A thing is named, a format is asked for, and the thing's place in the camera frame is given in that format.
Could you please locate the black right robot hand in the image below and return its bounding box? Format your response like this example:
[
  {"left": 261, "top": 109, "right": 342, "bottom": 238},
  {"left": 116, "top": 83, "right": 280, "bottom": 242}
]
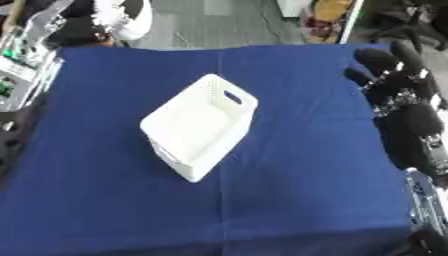
[{"left": 343, "top": 40, "right": 448, "bottom": 187}]

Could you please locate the black chair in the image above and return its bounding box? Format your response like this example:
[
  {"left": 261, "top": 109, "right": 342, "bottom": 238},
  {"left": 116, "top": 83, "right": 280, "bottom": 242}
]
[{"left": 365, "top": 0, "right": 448, "bottom": 53}]

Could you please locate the white pole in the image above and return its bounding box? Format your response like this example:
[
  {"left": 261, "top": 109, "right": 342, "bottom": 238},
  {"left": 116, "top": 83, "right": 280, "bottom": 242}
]
[{"left": 336, "top": 0, "right": 368, "bottom": 45}]

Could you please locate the yellow and red bag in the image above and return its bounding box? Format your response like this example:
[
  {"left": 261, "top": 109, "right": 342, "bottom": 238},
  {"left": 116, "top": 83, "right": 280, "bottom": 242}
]
[{"left": 302, "top": 0, "right": 354, "bottom": 45}]

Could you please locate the white perforated plastic basket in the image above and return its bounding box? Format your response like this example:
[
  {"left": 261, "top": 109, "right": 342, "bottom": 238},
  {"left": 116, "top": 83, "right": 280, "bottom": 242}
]
[{"left": 138, "top": 73, "right": 261, "bottom": 184}]

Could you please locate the person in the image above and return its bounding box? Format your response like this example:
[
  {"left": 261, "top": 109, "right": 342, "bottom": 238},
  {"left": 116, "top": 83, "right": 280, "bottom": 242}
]
[{"left": 43, "top": 0, "right": 156, "bottom": 48}]

